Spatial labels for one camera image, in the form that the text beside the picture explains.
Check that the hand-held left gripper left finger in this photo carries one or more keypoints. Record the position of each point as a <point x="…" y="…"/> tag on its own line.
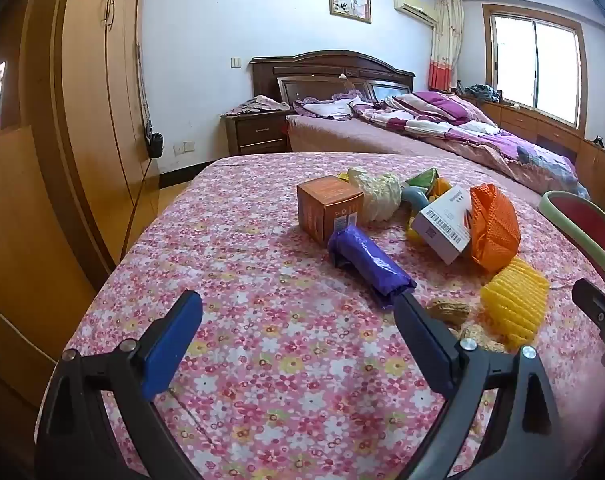
<point x="175" y="345"/>

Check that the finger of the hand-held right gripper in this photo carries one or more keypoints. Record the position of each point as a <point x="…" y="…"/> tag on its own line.
<point x="599" y="310"/>

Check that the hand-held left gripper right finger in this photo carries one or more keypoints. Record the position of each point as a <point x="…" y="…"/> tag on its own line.
<point x="422" y="340"/>

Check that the yellow foam fruit net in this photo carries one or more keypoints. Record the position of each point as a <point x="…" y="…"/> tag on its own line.
<point x="514" y="300"/>

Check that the purple plastic packet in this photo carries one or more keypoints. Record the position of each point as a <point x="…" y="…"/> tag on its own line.
<point x="367" y="260"/>

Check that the green and red basin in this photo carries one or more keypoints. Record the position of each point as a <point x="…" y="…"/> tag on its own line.
<point x="582" y="210"/>

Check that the white barcode box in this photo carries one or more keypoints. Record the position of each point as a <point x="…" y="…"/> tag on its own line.
<point x="442" y="225"/>

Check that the orange foam fruit net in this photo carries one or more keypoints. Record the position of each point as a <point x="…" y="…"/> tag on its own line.
<point x="497" y="230"/>

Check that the grey-blue plastic piece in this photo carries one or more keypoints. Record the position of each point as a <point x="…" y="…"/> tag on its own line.
<point x="415" y="196"/>

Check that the yellow snack wrapper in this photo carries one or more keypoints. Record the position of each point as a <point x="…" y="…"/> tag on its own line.
<point x="442" y="187"/>

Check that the green snack wrapper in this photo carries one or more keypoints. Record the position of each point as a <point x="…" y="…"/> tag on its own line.
<point x="422" y="180"/>

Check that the orange cardboard box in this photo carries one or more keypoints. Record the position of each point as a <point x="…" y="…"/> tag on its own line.
<point x="327" y="205"/>

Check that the pink floral tablecloth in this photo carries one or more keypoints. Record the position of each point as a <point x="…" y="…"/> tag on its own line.
<point x="262" y="360"/>

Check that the blue checked cloth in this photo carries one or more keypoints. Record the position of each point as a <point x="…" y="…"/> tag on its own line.
<point x="552" y="167"/>

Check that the small black object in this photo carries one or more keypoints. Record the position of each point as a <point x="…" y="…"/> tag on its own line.
<point x="598" y="141"/>

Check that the low wooden cabinet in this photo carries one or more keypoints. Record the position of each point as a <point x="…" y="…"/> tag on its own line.
<point x="557" y="132"/>

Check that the black hanging device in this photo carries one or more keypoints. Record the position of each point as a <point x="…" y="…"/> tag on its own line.
<point x="155" y="144"/>

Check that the bed with brown sheet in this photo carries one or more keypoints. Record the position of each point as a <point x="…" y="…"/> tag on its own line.
<point x="342" y="135"/>

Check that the purple patchwork quilt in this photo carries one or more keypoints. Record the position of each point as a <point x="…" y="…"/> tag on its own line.
<point x="462" y="120"/>

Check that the dark wooden nightstand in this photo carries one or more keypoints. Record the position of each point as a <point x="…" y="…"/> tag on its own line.
<point x="257" y="132"/>

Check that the blue clothes heap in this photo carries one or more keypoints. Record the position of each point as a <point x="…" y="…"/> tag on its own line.
<point x="484" y="92"/>

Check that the wooden wardrobe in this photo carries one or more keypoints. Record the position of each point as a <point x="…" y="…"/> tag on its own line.
<point x="97" y="110"/>

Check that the white and purple pillow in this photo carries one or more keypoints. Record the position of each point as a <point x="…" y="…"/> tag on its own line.
<point x="327" y="107"/>

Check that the wooden framed window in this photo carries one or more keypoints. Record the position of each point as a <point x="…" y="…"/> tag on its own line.
<point x="537" y="65"/>

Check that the pile of pink clothes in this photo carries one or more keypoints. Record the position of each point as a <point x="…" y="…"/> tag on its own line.
<point x="260" y="105"/>

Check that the dark wooden headboard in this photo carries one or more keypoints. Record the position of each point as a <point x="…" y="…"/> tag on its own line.
<point x="332" y="62"/>

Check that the cream and red curtain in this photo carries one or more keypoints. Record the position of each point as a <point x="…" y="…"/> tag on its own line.
<point x="445" y="45"/>

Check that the white air conditioner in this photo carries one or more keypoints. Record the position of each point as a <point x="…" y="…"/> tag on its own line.
<point x="415" y="7"/>

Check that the white wall socket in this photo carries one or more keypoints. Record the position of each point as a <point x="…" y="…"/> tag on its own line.
<point x="185" y="147"/>

